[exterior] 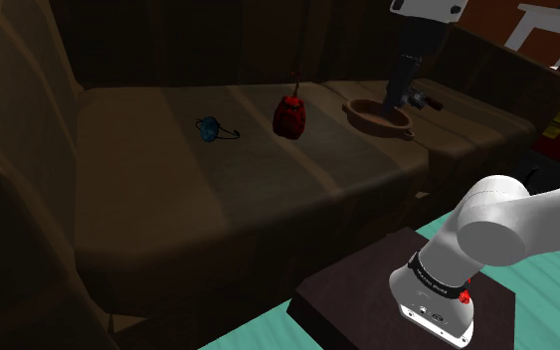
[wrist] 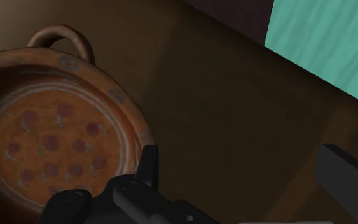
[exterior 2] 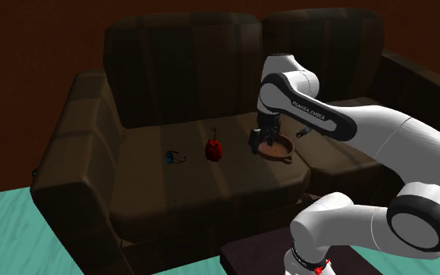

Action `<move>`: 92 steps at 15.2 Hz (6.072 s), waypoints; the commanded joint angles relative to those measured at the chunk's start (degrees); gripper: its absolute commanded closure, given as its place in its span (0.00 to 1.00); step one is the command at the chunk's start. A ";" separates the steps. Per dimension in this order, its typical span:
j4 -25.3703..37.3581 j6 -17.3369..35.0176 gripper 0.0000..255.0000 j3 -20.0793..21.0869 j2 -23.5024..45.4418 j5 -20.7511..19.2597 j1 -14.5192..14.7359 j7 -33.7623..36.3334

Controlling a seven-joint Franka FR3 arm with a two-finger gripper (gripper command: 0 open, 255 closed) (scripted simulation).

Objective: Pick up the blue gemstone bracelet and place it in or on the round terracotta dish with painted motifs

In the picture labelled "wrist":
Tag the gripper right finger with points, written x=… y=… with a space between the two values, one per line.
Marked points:
x=346 y=183

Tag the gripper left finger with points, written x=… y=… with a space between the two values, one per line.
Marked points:
x=129 y=192

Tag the brown wooden table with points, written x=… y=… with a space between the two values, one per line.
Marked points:
x=228 y=124

